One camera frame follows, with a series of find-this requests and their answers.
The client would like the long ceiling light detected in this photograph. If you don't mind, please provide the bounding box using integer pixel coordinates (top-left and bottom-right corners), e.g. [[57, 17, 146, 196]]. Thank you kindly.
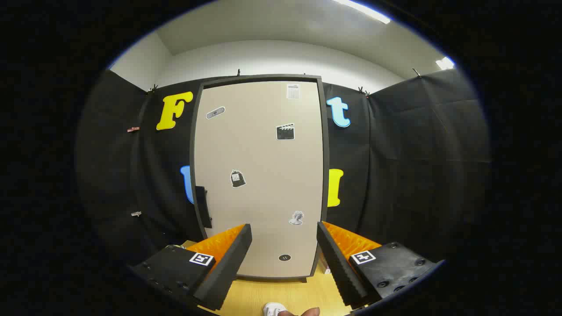
[[331, 0, 392, 25]]

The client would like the dark grey shoe cabinet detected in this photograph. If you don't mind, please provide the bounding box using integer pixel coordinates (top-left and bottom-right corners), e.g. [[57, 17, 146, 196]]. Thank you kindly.
[[190, 74, 331, 284]]

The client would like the black backdrop cloth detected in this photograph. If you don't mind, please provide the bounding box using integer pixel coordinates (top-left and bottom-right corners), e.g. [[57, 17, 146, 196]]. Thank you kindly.
[[75, 66, 491, 281]]

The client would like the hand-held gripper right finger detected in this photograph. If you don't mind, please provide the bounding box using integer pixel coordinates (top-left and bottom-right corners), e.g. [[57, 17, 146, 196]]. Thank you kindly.
[[316, 221, 445, 308]]

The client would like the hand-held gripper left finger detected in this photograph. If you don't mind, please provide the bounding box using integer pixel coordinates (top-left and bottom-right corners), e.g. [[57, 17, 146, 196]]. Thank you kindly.
[[130, 224, 253, 311]]

